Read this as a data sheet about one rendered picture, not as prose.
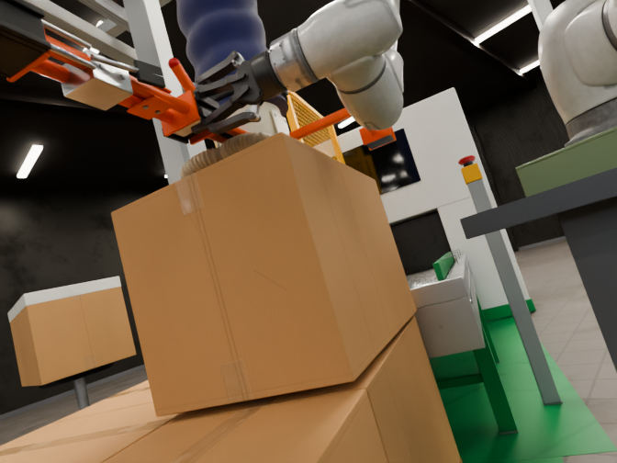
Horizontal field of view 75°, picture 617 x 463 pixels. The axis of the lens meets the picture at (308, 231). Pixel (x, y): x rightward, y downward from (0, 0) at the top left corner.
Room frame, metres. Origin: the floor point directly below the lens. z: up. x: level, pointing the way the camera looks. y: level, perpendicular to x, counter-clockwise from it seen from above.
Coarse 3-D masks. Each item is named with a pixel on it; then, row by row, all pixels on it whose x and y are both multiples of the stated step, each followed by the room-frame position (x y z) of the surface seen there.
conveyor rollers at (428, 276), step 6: (426, 270) 3.37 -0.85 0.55; (432, 270) 3.09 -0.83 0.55; (450, 270) 2.54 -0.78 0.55; (408, 276) 3.34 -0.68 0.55; (414, 276) 3.06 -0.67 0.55; (420, 276) 2.87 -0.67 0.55; (426, 276) 2.68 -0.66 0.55; (432, 276) 2.49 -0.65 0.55; (408, 282) 2.55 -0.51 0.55; (414, 282) 2.44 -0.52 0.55; (420, 282) 2.26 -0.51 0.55; (426, 282) 2.15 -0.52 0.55; (432, 282) 2.05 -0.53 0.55
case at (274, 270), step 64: (192, 192) 0.69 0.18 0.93; (256, 192) 0.64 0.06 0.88; (320, 192) 0.70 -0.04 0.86; (128, 256) 0.76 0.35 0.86; (192, 256) 0.70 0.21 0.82; (256, 256) 0.65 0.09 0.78; (320, 256) 0.62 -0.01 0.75; (384, 256) 0.99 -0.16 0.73; (192, 320) 0.71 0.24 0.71; (256, 320) 0.66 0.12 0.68; (320, 320) 0.62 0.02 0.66; (384, 320) 0.84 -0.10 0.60; (192, 384) 0.72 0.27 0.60; (256, 384) 0.67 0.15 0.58; (320, 384) 0.63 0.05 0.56
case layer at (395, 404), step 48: (144, 384) 1.40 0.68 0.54; (384, 384) 0.71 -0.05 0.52; (432, 384) 1.12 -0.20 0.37; (48, 432) 1.02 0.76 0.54; (96, 432) 0.86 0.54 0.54; (144, 432) 0.74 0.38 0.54; (192, 432) 0.65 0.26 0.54; (240, 432) 0.58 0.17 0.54; (288, 432) 0.53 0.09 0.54; (336, 432) 0.48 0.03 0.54; (384, 432) 0.64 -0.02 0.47; (432, 432) 0.95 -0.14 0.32
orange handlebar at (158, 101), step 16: (64, 48) 0.46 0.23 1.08; (48, 64) 0.48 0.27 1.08; (80, 64) 0.49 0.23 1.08; (64, 80) 0.51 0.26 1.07; (144, 96) 0.61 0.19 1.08; (160, 96) 0.62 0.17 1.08; (144, 112) 0.64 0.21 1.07; (160, 112) 0.65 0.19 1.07; (336, 112) 0.93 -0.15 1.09; (240, 128) 0.86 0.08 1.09; (304, 128) 0.96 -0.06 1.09; (320, 128) 0.95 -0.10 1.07
